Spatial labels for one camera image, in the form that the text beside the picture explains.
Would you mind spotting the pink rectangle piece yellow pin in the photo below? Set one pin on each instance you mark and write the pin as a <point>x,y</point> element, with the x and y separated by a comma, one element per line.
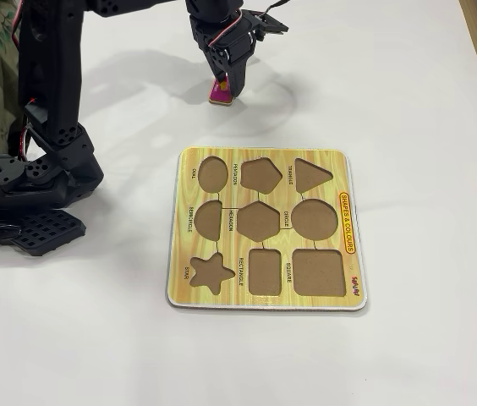
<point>217,98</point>

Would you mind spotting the black robot base grid plate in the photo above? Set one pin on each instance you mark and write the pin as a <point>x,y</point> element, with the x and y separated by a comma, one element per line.
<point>48,237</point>

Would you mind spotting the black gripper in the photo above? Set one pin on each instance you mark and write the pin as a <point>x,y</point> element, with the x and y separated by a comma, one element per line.
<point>235,67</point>

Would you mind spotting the black square wrist camera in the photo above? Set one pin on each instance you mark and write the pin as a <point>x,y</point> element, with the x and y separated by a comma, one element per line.
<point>270,25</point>

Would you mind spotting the wooden shape puzzle board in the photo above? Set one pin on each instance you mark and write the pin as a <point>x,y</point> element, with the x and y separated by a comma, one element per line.
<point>226,296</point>

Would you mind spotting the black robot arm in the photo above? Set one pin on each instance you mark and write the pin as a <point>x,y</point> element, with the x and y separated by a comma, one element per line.
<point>48,63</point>

